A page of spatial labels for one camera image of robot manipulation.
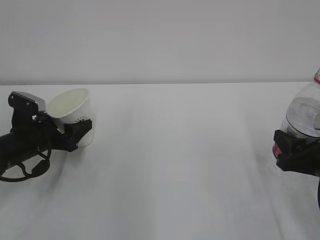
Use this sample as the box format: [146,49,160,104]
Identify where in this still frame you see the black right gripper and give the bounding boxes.
[272,130,320,177]

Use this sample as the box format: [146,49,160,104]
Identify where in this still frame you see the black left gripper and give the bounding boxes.
[34,116,92,152]

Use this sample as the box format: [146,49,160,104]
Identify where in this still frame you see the white paper cup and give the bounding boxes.
[46,88,94,149]

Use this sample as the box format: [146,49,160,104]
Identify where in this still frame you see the clear plastic water bottle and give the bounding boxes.
[280,71,320,141]

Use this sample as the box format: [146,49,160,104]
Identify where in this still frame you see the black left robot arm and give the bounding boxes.
[0,113,93,174]

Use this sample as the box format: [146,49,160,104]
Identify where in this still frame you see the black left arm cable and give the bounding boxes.
[0,147,52,182]

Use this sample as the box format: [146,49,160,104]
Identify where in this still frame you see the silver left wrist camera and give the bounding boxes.
[8,91,46,116]

